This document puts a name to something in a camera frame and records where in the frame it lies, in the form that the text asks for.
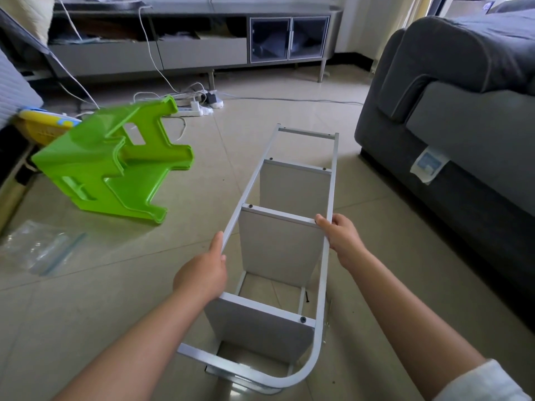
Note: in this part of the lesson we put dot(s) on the person's right hand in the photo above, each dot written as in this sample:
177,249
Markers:
343,239

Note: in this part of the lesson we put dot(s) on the person's left hand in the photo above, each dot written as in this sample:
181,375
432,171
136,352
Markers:
203,278

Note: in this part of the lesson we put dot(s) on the white metal frame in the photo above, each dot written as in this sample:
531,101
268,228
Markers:
326,271
242,381

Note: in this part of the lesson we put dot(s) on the white wooden board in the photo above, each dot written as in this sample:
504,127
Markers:
297,189
259,330
280,246

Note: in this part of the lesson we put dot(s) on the clear plastic screw bag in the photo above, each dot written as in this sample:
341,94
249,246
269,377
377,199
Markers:
38,246

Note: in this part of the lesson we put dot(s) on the person's right forearm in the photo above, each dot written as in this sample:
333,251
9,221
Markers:
409,330

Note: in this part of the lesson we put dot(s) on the person's left forearm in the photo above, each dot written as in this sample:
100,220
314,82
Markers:
134,351

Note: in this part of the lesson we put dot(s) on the person's white shirt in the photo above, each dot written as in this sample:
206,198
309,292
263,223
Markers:
489,384

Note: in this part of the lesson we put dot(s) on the green plastic stool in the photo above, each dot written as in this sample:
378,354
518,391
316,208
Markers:
100,163

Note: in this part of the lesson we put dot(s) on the long white power strip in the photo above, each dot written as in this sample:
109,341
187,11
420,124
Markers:
194,110

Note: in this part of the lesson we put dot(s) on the grey sofa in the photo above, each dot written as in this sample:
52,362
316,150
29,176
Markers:
468,121

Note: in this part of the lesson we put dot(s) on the yellow plastic basket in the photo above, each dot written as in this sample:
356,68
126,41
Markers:
46,125

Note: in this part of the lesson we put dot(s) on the patterned beige curtain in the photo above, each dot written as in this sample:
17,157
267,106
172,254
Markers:
397,20

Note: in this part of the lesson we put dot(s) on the grey marble TV cabinet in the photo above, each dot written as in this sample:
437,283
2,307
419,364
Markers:
192,46

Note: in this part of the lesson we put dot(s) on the grey textured furniture cover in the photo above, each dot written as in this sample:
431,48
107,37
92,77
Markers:
15,92

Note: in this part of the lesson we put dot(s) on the pile of pale cloth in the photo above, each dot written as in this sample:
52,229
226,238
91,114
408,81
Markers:
29,12

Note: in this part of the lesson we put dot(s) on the chrome metal base rail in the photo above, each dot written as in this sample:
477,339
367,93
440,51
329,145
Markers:
15,200

